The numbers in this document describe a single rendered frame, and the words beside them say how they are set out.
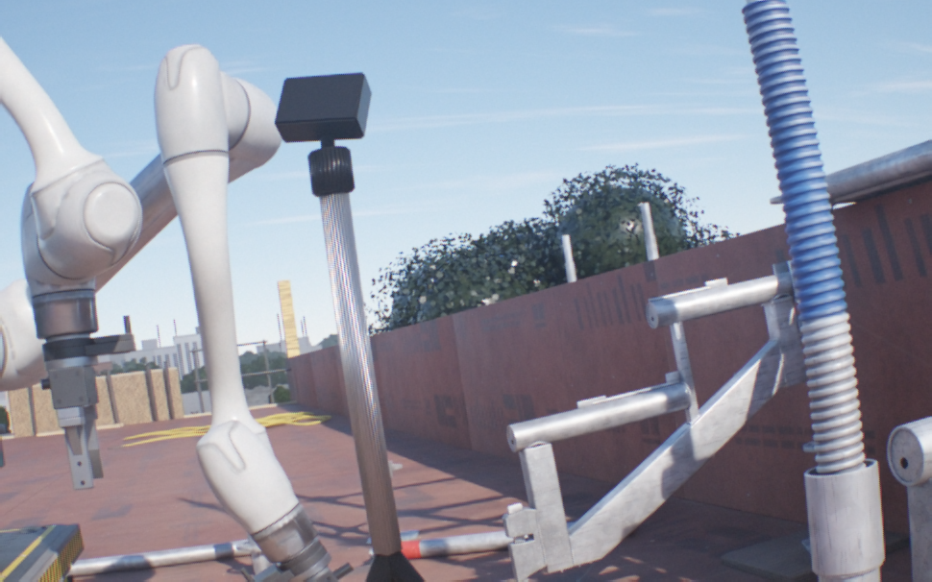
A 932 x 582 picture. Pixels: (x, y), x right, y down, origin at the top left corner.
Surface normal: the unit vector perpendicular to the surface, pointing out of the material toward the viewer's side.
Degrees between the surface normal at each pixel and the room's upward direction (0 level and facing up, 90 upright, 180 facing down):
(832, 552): 90
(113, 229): 94
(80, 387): 90
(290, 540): 90
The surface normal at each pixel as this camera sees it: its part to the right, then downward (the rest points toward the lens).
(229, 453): 0.15, -0.26
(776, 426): -0.96, 0.12
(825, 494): -0.75, 0.07
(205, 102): 0.58, -0.18
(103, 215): 0.68, -0.01
